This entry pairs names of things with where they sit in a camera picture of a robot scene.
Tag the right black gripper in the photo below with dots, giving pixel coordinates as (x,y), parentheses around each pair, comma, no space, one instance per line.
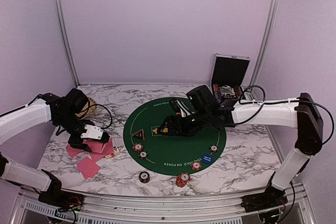
(170,120)

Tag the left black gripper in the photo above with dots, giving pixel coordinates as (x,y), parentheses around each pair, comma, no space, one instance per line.
(78,144)

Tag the red card pile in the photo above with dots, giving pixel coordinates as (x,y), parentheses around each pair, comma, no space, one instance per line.
(88,168)
(73,152)

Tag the blue small blind button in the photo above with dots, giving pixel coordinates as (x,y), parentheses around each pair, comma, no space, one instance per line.
(207,158)

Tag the red playing card deck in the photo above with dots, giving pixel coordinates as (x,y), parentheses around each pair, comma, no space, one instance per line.
(100,148)

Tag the red card pile front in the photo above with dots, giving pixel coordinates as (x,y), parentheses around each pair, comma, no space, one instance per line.
(88,168)

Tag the red poker chip stack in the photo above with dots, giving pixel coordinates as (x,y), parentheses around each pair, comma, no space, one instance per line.
(182,179)

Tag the black triangular dealer button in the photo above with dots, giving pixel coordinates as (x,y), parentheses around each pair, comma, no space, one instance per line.
(139,135)

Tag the black poker chip stack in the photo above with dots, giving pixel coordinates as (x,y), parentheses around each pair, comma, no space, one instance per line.
(144,177)

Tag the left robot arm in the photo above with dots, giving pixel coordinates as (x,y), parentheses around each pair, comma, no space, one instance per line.
(61,112)

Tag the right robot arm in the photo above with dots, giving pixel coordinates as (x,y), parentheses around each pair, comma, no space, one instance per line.
(300,113)

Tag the woven bamboo tray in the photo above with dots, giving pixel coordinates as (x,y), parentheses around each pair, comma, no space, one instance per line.
(88,109)

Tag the aluminium poker chip case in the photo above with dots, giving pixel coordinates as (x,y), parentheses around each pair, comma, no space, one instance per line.
(227,76)

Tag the round green poker mat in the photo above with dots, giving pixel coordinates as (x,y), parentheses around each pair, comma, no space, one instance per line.
(169,155)

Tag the playing card box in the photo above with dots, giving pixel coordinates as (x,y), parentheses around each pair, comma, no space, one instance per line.
(114,150)

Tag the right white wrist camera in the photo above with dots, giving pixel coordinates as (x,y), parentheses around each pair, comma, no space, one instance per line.
(179,107)

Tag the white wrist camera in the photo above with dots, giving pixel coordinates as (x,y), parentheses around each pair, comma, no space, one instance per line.
(95,133)
(179,107)

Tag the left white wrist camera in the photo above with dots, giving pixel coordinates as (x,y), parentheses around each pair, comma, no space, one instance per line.
(95,133)

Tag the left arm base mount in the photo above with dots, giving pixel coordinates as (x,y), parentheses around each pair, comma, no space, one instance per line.
(65,200)

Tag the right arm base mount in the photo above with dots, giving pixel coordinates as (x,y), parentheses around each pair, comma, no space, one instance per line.
(262,201)

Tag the front aluminium rail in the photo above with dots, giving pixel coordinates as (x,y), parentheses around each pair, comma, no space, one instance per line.
(220,208)

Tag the left aluminium frame post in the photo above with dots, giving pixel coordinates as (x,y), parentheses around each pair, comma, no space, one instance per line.
(66,42)

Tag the aluminium frame post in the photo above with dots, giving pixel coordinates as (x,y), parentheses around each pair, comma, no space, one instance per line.
(271,17)
(66,42)

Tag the right aluminium frame post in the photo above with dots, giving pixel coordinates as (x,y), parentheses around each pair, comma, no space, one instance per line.
(271,17)

